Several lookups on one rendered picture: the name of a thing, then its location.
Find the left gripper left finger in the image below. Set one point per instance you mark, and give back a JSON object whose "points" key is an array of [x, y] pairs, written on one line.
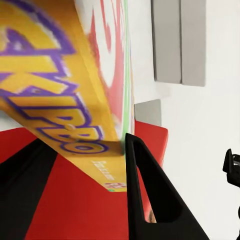
{"points": [[23, 177]]}

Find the swivel chair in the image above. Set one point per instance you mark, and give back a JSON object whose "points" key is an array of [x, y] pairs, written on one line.
{"points": [[73, 205]]}

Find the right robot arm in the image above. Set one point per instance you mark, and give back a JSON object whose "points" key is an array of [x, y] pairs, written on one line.
{"points": [[232, 168]]}

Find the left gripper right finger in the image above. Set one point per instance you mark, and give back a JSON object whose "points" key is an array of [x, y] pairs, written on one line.
{"points": [[174, 219]]}

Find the board game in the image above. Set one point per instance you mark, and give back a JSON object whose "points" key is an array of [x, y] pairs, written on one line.
{"points": [[66, 75]]}

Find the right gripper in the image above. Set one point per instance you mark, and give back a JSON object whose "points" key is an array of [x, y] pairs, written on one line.
{"points": [[232, 170]]}

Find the toy box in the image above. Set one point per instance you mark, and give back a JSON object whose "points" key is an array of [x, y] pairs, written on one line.
{"points": [[180, 41]]}

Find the desk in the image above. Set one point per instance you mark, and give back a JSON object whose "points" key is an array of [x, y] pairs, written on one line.
{"points": [[147, 91]]}

